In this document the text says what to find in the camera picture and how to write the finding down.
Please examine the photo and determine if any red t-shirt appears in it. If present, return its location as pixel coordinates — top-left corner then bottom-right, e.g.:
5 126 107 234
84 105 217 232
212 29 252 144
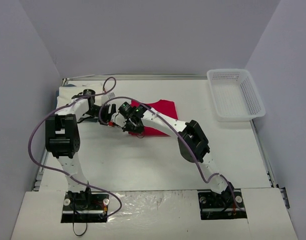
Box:
128 99 178 137

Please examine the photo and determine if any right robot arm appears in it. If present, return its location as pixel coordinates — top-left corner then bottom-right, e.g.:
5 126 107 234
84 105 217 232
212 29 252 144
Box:
113 102 235 207

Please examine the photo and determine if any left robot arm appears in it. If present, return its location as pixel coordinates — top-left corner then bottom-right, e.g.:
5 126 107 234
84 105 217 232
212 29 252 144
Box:
45 89 100 209

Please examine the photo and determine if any folded white t-shirt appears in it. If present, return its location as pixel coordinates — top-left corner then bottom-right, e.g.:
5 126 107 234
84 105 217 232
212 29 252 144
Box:
55 83 104 120

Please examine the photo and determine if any white plastic basket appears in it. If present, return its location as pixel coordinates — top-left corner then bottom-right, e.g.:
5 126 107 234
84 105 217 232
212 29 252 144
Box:
207 68 266 122

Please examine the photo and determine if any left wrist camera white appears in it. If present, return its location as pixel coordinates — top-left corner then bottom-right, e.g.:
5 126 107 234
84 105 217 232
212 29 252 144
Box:
101 92 115 105

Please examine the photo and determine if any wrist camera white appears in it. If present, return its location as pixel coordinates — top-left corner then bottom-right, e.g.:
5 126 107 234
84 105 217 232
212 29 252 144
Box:
108 112 127 128
101 92 115 105

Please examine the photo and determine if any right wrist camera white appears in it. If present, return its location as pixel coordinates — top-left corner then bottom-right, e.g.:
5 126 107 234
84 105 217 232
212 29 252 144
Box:
108 112 127 128

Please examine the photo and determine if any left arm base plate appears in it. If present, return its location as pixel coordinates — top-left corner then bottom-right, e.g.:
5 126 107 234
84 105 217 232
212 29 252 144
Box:
61 192 110 223

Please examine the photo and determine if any thin black cable loop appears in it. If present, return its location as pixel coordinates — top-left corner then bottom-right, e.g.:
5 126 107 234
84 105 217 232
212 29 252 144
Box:
72 221 88 236

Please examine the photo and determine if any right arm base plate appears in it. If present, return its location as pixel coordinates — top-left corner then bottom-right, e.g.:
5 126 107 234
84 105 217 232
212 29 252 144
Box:
198 189 247 221

